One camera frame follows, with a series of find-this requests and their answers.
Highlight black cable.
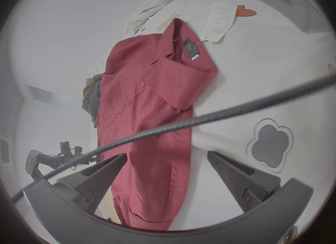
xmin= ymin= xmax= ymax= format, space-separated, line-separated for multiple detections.
xmin=10 ymin=74 xmax=336 ymax=204

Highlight grey garment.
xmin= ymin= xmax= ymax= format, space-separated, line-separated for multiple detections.
xmin=81 ymin=81 xmax=101 ymax=129

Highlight clear plastic box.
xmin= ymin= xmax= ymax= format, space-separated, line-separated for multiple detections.
xmin=234 ymin=0 xmax=314 ymax=33

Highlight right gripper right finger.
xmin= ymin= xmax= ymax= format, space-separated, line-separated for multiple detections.
xmin=207 ymin=151 xmax=281 ymax=213

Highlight bed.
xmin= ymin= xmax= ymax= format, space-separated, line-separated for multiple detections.
xmin=89 ymin=0 xmax=336 ymax=231

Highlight red shirt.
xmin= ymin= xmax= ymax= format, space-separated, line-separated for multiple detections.
xmin=96 ymin=2 xmax=237 ymax=231

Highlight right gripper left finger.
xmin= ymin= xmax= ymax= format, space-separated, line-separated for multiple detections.
xmin=56 ymin=153 xmax=128 ymax=215

